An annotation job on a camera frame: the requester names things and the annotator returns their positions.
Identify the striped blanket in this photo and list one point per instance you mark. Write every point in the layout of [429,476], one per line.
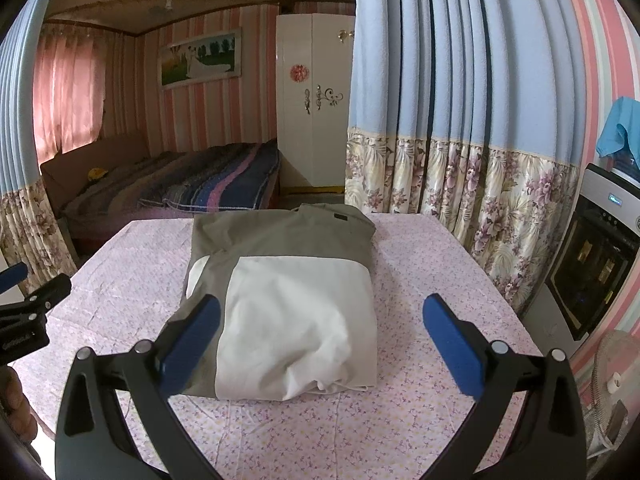
[225,170]

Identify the blue floral curtain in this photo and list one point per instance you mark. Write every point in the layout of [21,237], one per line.
[25,220]
[450,60]

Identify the red round decal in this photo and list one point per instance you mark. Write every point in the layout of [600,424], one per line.
[300,72]

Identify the blue cloth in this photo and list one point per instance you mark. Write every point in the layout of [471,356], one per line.
[615,130]

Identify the white wardrobe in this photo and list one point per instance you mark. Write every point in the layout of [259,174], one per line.
[310,150]

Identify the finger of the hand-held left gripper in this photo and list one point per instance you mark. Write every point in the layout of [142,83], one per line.
[50,292]
[12,275]

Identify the framed wall picture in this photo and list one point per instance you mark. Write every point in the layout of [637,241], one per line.
[200,60]

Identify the olive and white jacket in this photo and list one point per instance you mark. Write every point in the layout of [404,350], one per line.
[300,310]

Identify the pink curtain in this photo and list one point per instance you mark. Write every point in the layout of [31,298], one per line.
[65,90]

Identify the bed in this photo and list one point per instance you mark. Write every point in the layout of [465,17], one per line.
[100,190]

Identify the white standing fan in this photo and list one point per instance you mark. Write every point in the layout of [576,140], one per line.
[607,360]

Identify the black glass-front cabinet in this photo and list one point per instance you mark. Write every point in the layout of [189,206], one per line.
[590,260]

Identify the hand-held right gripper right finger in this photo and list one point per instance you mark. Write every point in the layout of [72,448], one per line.
[452,345]

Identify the pink floral tablecloth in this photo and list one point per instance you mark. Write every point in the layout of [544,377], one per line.
[425,260]

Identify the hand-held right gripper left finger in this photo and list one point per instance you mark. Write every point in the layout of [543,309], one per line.
[192,340]

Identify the person's left hand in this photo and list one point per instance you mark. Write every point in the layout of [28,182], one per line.
[15,400]

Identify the yellow toy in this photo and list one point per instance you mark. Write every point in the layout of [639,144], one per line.
[97,174]

